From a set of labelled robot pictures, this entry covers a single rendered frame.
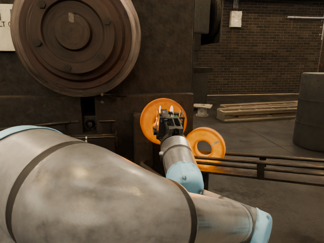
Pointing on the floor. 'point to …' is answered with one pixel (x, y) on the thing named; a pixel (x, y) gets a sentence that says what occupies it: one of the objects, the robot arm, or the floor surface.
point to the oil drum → (310, 113)
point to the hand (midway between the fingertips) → (163, 115)
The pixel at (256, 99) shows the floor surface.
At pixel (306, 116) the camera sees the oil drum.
